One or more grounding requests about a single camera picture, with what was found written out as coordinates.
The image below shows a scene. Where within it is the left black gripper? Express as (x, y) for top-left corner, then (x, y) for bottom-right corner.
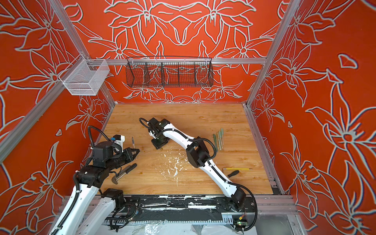
(107, 146), (140, 170)

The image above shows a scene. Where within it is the dark green pen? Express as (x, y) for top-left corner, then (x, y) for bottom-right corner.
(212, 134), (218, 151)

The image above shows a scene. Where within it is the beige fountain pen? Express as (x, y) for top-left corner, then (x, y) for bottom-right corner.
(216, 131), (222, 151)

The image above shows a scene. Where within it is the light green pen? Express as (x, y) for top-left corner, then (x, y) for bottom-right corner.
(220, 128), (224, 146)

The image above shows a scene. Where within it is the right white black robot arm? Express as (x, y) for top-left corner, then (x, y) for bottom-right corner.
(139, 117), (258, 233)

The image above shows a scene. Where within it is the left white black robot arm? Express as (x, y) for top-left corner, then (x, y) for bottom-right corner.
(50, 126), (140, 235)

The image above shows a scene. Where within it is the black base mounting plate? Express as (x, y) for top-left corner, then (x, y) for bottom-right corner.
(121, 195), (256, 213)

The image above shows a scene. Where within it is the yellow hex key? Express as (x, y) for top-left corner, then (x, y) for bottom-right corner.
(222, 167), (252, 171)

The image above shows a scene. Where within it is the clear plastic bin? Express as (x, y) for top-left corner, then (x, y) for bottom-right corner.
(58, 59), (110, 96)

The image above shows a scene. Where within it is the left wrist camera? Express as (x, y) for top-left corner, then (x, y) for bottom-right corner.
(110, 135), (125, 152)

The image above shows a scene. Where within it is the black handled wrench tool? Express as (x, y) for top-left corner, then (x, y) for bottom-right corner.
(111, 164), (137, 185)

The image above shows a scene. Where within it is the black wire mesh basket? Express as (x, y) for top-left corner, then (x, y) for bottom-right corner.
(125, 56), (214, 88)

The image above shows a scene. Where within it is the black handled screwdriver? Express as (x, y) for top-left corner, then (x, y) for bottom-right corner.
(227, 170), (240, 178)

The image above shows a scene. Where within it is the grey cable tray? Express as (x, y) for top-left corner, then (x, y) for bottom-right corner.
(99, 213), (236, 226)

